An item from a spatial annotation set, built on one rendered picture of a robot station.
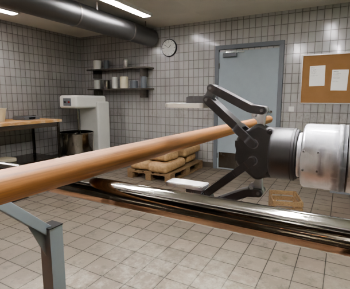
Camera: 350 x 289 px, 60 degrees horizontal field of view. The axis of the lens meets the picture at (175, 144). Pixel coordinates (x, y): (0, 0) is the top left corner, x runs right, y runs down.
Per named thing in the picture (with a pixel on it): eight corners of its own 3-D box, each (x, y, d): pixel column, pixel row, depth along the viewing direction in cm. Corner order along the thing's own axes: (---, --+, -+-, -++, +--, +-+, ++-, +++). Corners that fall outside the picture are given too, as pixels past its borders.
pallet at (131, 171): (170, 183, 452) (170, 174, 450) (127, 176, 491) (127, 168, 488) (202, 167, 556) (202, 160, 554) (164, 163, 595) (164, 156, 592)
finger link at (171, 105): (202, 108, 48) (202, 103, 47) (164, 107, 51) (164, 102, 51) (210, 107, 50) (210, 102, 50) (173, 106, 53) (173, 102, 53)
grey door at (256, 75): (276, 176, 495) (284, 39, 462) (212, 168, 549) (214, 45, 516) (277, 175, 502) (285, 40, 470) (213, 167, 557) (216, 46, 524)
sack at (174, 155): (179, 159, 487) (179, 149, 485) (166, 162, 458) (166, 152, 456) (150, 155, 523) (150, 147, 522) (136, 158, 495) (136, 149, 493)
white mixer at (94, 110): (77, 170, 536) (73, 95, 516) (51, 166, 568) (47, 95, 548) (114, 160, 623) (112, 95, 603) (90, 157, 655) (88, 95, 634)
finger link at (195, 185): (209, 182, 52) (209, 186, 52) (173, 177, 55) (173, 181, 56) (201, 187, 49) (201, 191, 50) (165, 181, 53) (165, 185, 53)
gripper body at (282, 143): (298, 127, 39) (229, 124, 43) (294, 190, 40) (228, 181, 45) (304, 122, 45) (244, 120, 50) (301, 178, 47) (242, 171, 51)
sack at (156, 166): (166, 175, 449) (165, 165, 446) (146, 172, 468) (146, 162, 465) (186, 166, 501) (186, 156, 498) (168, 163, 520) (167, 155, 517)
